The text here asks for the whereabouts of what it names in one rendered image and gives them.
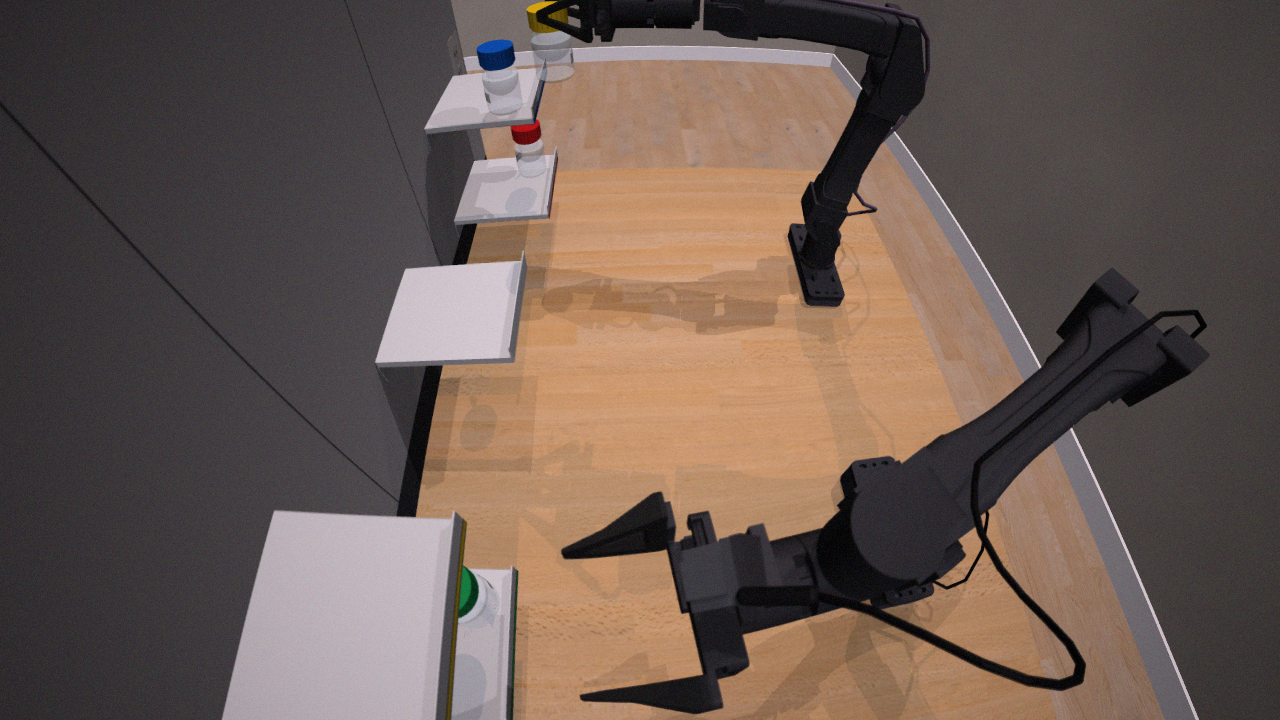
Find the white bottle with green cap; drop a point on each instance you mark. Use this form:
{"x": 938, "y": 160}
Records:
{"x": 480, "y": 602}

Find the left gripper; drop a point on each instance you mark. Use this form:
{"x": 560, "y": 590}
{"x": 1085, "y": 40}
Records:
{"x": 720, "y": 643}

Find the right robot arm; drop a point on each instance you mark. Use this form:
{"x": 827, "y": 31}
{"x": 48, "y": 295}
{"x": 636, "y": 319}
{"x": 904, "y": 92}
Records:
{"x": 897, "y": 86}

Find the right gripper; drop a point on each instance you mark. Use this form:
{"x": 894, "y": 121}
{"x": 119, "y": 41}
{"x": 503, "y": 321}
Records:
{"x": 619, "y": 14}

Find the clear bottle with blue cap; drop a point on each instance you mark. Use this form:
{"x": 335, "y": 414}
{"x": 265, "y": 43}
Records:
{"x": 500, "y": 77}

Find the white bottle with yellow cap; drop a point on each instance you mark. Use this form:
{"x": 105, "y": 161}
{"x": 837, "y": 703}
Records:
{"x": 552, "y": 49}

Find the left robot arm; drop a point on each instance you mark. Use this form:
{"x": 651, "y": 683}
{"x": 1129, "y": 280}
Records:
{"x": 897, "y": 529}

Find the clear glass bottle with red cap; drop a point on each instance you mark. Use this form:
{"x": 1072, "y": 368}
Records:
{"x": 529, "y": 150}

